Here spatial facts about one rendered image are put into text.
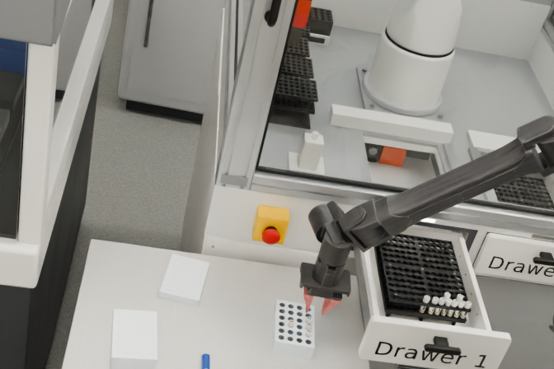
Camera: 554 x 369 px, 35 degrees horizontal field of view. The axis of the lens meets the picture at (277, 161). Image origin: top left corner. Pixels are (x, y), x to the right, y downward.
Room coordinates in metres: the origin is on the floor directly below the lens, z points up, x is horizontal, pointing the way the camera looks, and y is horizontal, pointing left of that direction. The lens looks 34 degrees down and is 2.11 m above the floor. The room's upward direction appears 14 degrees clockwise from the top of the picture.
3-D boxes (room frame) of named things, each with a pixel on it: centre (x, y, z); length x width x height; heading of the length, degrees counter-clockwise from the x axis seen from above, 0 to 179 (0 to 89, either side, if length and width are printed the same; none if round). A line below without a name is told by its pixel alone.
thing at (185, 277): (1.44, 0.13, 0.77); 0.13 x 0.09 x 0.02; 1
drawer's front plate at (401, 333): (1.32, -0.40, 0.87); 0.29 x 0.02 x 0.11; 100
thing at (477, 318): (1.52, -0.36, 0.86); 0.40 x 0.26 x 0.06; 10
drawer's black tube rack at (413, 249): (1.52, -0.36, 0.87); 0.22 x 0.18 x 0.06; 10
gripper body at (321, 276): (1.36, -0.15, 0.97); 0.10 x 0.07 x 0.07; 96
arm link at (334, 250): (1.36, -0.15, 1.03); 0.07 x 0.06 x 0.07; 23
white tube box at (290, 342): (1.36, -0.12, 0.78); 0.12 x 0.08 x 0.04; 7
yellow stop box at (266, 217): (1.56, -0.02, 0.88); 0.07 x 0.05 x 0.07; 100
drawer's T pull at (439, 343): (1.29, -0.40, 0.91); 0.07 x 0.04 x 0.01; 100
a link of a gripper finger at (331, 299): (1.36, -0.15, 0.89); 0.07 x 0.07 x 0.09; 6
